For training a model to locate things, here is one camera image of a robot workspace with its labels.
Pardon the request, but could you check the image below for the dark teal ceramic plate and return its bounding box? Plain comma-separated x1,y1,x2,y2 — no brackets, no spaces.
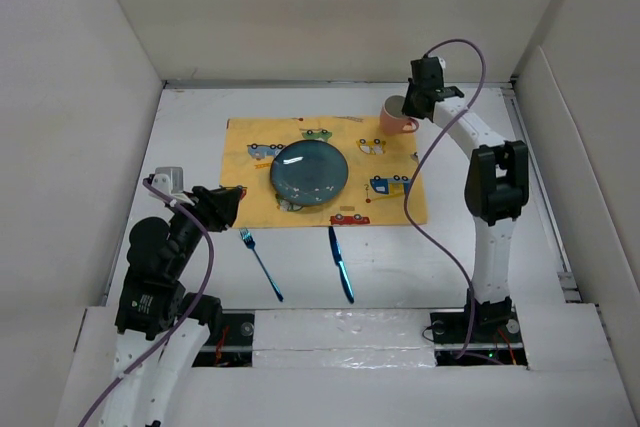
269,140,349,207

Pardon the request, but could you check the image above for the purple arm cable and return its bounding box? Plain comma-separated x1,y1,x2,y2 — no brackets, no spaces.
79,179,217,427
403,39,487,361

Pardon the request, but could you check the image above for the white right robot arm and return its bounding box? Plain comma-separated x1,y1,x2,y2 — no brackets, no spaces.
402,56,529,341

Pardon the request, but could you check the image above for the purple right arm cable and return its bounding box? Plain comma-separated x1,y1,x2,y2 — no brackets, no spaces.
403,39,487,361

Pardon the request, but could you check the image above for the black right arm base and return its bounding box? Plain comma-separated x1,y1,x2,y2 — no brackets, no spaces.
421,297,528,367

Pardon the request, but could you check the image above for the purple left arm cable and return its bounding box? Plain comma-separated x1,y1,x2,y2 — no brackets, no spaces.
79,179,217,427

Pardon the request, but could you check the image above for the blue metal fork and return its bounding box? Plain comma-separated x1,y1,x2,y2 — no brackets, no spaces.
239,228,284,302

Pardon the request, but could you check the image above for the yellow vehicle print cloth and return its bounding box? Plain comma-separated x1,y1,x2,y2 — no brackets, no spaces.
220,115,428,228

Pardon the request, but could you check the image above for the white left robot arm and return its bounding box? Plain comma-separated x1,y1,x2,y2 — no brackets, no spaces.
97,186,243,426

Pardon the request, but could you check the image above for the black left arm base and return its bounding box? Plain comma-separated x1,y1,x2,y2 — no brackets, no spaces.
192,310,255,368

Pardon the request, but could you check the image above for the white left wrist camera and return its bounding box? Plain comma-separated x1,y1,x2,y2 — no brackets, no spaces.
143,166,190,202

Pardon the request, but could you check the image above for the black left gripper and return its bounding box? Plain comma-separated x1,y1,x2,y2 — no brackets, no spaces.
166,183,241,276

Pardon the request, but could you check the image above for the pink ceramic mug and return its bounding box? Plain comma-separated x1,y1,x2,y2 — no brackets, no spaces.
379,95,419,136

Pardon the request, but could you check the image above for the blue metal knife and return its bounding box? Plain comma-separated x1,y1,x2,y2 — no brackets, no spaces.
328,226,355,304

